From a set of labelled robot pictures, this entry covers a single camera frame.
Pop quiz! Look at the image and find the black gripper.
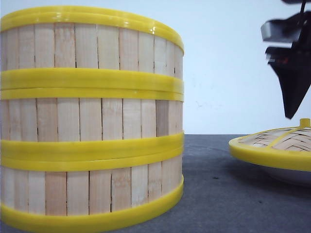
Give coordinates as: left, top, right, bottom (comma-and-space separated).
260, 0, 311, 119

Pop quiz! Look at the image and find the woven bamboo steamer lid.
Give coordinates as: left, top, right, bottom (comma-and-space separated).
229, 118, 311, 172

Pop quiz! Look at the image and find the white ceramic plate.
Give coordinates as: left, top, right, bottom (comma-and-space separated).
258, 165, 311, 187

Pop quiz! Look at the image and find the front bamboo steamer basket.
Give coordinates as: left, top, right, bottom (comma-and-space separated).
1, 155, 184, 233

